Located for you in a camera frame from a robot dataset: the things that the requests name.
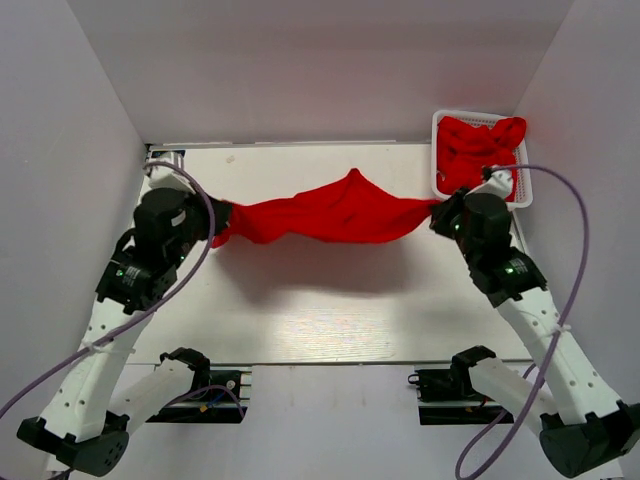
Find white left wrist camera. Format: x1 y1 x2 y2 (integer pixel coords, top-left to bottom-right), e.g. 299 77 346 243
146 153 194 193

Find white plastic basket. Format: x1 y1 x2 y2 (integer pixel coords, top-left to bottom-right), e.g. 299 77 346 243
430 109 533 210

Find red t-shirts in basket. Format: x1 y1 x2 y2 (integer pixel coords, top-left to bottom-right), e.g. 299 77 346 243
436 116 527 195

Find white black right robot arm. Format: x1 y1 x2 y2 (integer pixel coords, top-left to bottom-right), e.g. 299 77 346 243
430 188 639 478

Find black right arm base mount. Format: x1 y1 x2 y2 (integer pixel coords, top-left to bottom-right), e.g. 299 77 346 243
407 368 503 426

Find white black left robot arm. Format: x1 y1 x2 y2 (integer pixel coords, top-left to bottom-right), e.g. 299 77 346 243
17 187 232 477

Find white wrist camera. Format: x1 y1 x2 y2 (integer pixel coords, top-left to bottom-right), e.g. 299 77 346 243
480 167 515 201
146 153 194 193

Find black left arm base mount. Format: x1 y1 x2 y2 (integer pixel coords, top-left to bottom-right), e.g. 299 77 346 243
147 365 252 425

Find red t-shirt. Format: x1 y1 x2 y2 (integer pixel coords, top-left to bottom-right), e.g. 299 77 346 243
212 168 440 248

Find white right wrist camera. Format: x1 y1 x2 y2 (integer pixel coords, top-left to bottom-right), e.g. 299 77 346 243
480 167 515 201

